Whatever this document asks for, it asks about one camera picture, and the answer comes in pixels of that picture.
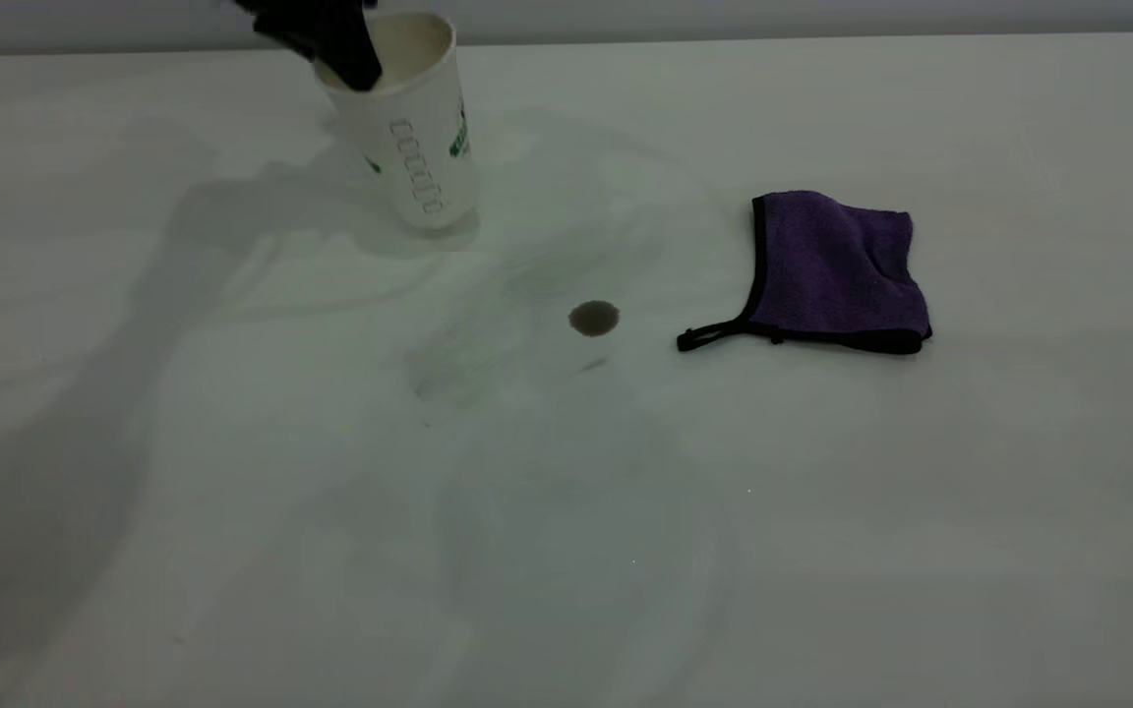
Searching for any white paper coffee cup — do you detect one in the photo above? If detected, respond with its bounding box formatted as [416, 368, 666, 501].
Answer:
[313, 12, 480, 233]

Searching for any brown coffee stain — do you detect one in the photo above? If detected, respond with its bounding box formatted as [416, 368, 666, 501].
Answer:
[568, 301, 622, 339]

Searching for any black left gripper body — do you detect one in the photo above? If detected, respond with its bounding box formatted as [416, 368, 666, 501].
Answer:
[232, 0, 378, 23]

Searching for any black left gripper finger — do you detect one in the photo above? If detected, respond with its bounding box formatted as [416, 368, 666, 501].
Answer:
[315, 18, 384, 93]
[250, 10, 324, 62]

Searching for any purple cloth with black trim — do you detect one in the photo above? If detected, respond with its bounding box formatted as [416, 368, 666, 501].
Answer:
[677, 191, 933, 356]

